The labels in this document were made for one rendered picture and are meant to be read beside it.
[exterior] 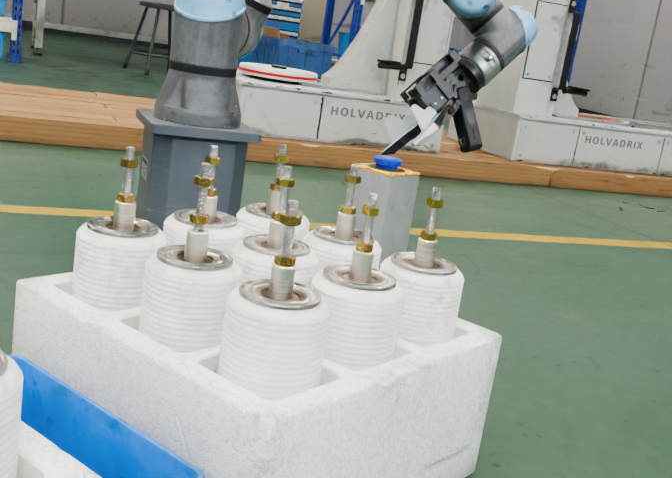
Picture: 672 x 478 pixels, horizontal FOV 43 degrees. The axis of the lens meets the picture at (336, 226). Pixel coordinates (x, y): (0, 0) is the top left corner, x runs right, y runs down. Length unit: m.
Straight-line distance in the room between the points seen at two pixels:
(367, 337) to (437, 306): 0.12
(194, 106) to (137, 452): 0.77
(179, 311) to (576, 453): 0.60
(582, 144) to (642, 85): 4.25
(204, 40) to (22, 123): 1.45
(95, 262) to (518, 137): 2.72
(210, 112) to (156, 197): 0.17
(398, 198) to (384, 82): 2.18
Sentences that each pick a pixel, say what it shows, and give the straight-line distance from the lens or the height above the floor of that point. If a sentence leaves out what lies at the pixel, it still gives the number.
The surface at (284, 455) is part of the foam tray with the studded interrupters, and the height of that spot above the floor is 0.14.
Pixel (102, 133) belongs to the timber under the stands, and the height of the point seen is 0.05.
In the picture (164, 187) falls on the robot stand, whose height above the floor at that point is 0.19.
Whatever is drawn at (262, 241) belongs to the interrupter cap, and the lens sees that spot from 0.94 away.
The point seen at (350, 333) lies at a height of 0.21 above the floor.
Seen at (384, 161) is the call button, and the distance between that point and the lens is 1.17.
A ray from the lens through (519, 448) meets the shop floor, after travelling 1.16.
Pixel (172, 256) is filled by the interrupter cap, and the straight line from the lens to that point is 0.85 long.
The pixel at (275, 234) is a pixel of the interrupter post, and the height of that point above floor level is 0.27.
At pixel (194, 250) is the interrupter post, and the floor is 0.26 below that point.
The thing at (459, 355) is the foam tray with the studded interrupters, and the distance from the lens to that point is 0.93.
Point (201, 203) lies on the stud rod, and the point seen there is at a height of 0.31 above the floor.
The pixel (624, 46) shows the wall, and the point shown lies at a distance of 8.15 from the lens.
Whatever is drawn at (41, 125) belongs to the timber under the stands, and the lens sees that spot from 2.82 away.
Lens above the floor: 0.50
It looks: 13 degrees down
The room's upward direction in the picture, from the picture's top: 9 degrees clockwise
